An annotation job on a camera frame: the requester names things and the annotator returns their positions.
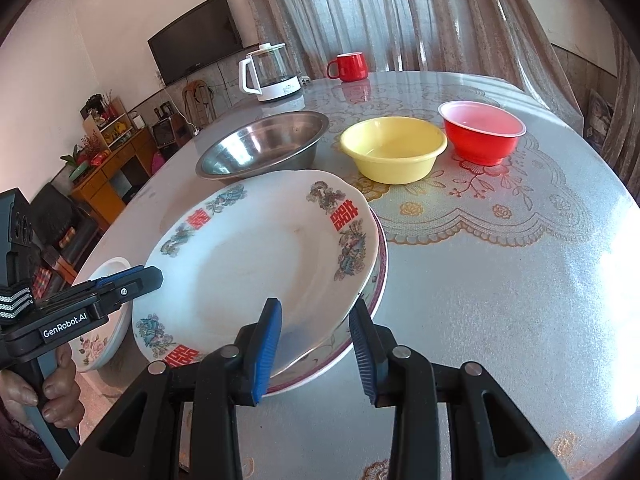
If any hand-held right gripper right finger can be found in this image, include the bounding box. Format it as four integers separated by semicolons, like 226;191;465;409
348;299;571;480

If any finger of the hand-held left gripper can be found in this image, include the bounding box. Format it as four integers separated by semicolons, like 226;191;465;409
75;265;165;311

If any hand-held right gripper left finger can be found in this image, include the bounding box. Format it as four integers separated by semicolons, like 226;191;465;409
65;297;284;480

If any small white floral plate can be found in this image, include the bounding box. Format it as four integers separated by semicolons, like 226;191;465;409
67;257;135;372

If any white plate with red print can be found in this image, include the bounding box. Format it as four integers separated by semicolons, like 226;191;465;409
131;169;379;372

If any red plastic bowl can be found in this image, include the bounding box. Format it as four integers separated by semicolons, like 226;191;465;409
438;100;527;166

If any person's left forearm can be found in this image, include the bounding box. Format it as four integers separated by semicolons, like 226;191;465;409
0;402;56;480

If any person's left hand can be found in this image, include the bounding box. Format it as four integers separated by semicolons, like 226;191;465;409
0;345;85;431

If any decorated ceramic bowl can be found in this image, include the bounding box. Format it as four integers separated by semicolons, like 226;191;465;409
260;207;390;397

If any wooden cabinet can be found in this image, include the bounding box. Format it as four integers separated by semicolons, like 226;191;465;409
69;127;158;231

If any dark sofa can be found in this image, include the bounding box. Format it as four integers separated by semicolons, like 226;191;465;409
30;182;108;291

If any lace-patterned tablecloth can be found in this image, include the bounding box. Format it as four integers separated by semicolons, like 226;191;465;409
75;71;640;480

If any black speaker box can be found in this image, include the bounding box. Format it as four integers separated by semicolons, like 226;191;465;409
151;114;188;150

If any white shelf with ornaments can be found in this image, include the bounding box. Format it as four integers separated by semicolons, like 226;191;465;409
80;91;133;148

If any wooden folding chair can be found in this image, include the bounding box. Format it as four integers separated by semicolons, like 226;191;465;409
181;79;215;127

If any stainless steel bowl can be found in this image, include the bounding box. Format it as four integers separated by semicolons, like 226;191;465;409
195;111;331;181

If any yellow plastic bowl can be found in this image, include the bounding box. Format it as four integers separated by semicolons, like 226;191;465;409
336;116;449;184

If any glass electric kettle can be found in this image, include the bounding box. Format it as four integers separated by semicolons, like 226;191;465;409
238;42;304;103

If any black flat television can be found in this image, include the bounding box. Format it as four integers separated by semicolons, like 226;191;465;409
147;0;244;87

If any red mug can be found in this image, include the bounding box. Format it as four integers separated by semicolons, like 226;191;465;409
326;52;370;82

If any dark patterned bag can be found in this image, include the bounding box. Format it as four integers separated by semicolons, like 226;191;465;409
586;89;617;147

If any beige patterned curtain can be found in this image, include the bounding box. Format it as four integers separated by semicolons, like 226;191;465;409
600;25;640;186
235;0;586;131

